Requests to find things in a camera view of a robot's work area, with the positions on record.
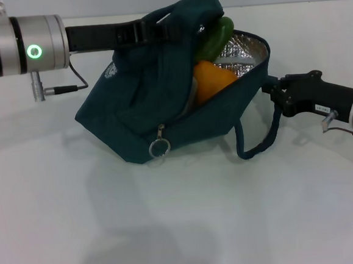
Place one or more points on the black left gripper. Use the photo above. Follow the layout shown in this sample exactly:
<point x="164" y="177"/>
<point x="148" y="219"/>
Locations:
<point x="95" y="37"/>

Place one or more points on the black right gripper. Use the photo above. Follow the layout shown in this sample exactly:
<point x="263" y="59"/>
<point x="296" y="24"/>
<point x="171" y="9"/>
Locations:
<point x="314" y="96"/>

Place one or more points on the green cucumber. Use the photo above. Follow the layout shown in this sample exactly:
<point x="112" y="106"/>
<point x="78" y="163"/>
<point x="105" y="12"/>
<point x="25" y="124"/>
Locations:
<point x="215" y="40"/>

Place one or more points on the orange yellow pear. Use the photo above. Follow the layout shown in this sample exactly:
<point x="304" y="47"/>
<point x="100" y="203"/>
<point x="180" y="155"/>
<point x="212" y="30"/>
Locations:
<point x="212" y="80"/>

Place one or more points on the teal insulated lunch bag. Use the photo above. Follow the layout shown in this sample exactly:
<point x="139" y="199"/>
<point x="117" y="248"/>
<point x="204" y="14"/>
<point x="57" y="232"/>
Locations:
<point x="150" y="109"/>

